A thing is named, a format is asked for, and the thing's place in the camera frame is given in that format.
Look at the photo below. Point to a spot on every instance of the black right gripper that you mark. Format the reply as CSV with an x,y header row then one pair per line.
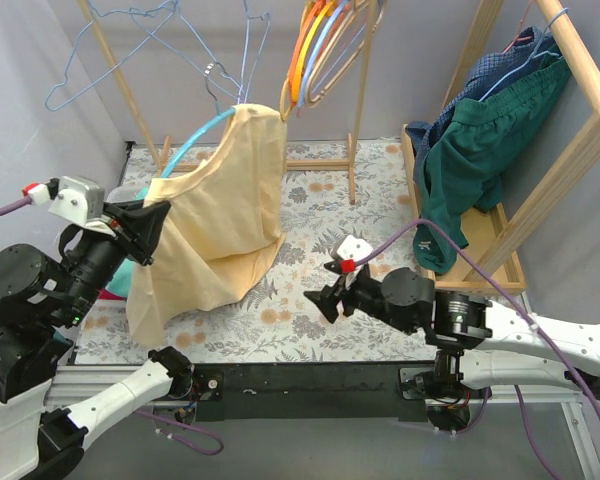
x,y
340,295

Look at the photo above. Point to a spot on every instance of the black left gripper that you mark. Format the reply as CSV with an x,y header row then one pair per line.
x,y
128,238

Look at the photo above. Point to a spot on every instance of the teal green shirt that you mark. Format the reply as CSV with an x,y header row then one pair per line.
x,y
120,284

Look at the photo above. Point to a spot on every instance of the beige garment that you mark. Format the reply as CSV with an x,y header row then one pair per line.
x,y
223,230

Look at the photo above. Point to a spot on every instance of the magenta t shirt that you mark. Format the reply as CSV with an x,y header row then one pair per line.
x,y
106,295

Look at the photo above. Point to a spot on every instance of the teal plastic hanger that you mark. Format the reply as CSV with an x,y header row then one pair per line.
x,y
220,116

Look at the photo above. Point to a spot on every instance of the beige plastic hanger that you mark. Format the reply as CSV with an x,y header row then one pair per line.
x,y
345,45

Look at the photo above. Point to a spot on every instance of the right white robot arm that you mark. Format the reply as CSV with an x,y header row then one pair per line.
x,y
479,343

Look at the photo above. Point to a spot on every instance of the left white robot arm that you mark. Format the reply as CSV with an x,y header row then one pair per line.
x,y
39,298

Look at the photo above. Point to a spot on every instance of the white plastic laundry basket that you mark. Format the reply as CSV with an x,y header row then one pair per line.
x,y
124,193

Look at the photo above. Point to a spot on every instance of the floral table cloth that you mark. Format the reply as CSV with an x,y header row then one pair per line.
x,y
274,322

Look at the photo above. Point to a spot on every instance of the dark green shorts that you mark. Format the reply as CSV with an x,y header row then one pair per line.
x,y
463,169

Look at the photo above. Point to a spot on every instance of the orange plastic hangers bunch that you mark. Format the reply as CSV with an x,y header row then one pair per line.
x,y
305,55

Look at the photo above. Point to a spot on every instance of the blue checkered shorts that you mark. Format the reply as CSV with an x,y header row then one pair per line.
x,y
489,75

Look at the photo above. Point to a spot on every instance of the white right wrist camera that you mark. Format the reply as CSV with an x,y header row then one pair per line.
x,y
353,248

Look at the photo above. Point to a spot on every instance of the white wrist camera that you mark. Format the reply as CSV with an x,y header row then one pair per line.
x,y
78,200
353,248

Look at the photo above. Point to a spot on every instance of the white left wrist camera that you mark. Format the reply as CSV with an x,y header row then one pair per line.
x,y
78,200

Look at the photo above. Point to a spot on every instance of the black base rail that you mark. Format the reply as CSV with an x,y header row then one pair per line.
x,y
333,390

